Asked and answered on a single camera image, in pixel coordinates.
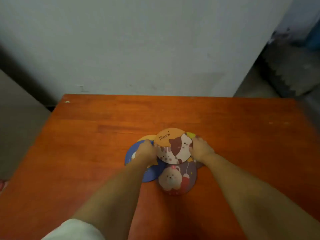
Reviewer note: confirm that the person's right hand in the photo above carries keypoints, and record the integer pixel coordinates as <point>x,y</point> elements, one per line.
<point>202,150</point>

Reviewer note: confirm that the person's left hand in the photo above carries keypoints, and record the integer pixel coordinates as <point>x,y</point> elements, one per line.
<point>145,152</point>

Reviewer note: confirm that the person's left fingers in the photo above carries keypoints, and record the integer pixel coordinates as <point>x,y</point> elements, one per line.
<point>151,145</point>

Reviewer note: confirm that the person's right fingers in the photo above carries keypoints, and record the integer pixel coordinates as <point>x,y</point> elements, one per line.
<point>196,143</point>

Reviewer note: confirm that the orange round cat coaster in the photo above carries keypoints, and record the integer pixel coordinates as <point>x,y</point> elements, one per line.
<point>175,144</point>

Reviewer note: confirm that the person's right forearm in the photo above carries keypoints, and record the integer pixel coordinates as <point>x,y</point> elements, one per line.
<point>250,197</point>

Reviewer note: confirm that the person's left forearm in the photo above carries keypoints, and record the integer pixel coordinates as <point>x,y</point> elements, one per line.
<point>117,194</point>

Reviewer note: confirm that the blue round coaster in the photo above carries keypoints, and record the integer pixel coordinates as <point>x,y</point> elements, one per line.
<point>153,173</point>

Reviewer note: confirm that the purple round bear coaster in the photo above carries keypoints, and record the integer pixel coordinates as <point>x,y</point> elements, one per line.
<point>175,180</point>

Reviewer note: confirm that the white sleeve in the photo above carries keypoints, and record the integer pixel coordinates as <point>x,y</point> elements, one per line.
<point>75,231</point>

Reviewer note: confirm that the grey puzzle floor mat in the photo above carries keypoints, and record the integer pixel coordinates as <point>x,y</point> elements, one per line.
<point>292,69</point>

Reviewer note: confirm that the blue object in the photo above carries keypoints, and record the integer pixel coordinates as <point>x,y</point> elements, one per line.
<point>314,37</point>

